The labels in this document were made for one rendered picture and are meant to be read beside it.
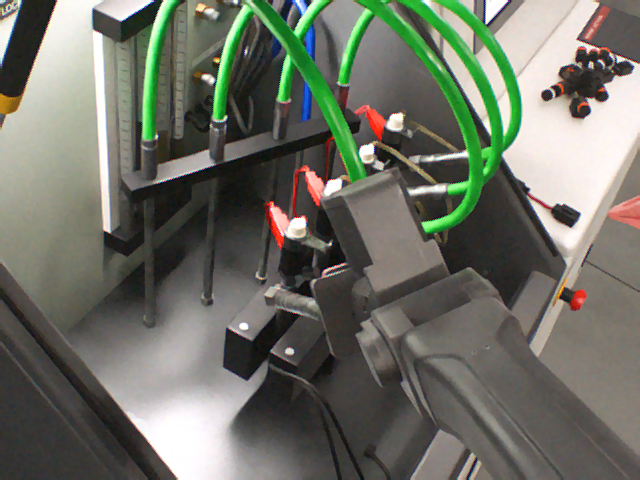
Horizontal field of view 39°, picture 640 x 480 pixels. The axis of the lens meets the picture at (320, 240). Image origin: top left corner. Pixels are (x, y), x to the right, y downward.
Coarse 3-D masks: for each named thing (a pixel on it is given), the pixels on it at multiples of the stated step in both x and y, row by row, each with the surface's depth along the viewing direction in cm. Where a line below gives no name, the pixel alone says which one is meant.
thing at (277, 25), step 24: (168, 0) 86; (240, 0) 76; (264, 0) 74; (168, 24) 90; (288, 48) 72; (312, 72) 72; (144, 96) 98; (144, 120) 101; (336, 120) 71; (144, 144) 103; (360, 168) 71
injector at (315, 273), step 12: (288, 240) 99; (300, 240) 99; (288, 252) 100; (300, 252) 100; (288, 264) 101; (300, 264) 101; (288, 276) 103; (300, 276) 102; (312, 276) 101; (288, 288) 104; (288, 312) 108; (276, 324) 110; (288, 324) 110; (276, 336) 111
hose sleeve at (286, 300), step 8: (280, 296) 89; (288, 296) 88; (296, 296) 88; (304, 296) 87; (280, 304) 89; (288, 304) 88; (296, 304) 87; (304, 304) 86; (312, 304) 85; (296, 312) 87; (304, 312) 86; (312, 312) 84; (320, 320) 84
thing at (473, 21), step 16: (384, 0) 105; (432, 0) 102; (448, 0) 101; (368, 16) 107; (464, 16) 101; (352, 32) 110; (480, 32) 101; (352, 48) 111; (496, 48) 101; (352, 64) 113; (512, 80) 102; (336, 96) 116; (512, 96) 103; (512, 112) 105; (512, 128) 106; (416, 160) 116; (432, 160) 114; (448, 160) 113; (464, 160) 112
